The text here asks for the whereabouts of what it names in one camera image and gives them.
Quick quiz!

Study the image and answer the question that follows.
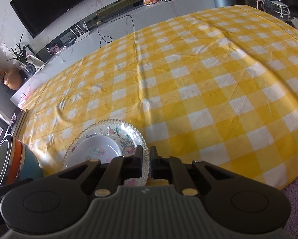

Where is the stainless steel bowl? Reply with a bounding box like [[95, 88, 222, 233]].
[[0, 134, 44, 190]]

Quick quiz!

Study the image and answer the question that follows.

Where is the black flat television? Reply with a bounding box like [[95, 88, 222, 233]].
[[10, 0, 119, 39]]

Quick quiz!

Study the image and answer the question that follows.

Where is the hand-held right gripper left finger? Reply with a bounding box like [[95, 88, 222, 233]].
[[56, 145, 143, 198]]

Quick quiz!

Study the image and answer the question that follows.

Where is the clear glass plate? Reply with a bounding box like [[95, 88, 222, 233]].
[[61, 120, 149, 187]]

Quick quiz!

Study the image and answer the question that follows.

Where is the small white printed plate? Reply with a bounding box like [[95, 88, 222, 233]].
[[64, 136, 122, 170]]

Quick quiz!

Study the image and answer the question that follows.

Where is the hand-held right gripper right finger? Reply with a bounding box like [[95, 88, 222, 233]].
[[150, 146, 235, 197]]

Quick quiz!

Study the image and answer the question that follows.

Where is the white router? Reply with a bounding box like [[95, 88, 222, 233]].
[[69, 21, 90, 42]]

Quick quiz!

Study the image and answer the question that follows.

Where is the pink card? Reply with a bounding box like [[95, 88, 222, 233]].
[[48, 44, 60, 56]]

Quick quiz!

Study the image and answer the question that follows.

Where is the copper round vase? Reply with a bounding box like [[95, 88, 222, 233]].
[[2, 68, 23, 90]]

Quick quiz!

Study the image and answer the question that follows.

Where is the black cable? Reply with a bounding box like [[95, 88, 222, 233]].
[[97, 15, 135, 44]]

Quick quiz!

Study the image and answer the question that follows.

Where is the plant in blue vase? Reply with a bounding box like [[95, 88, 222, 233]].
[[7, 32, 38, 77]]

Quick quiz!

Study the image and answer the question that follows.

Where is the yellow checkered tablecloth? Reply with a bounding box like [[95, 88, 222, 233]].
[[20, 5, 298, 190]]

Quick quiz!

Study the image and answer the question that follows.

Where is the white step stool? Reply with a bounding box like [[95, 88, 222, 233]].
[[270, 0, 292, 20]]

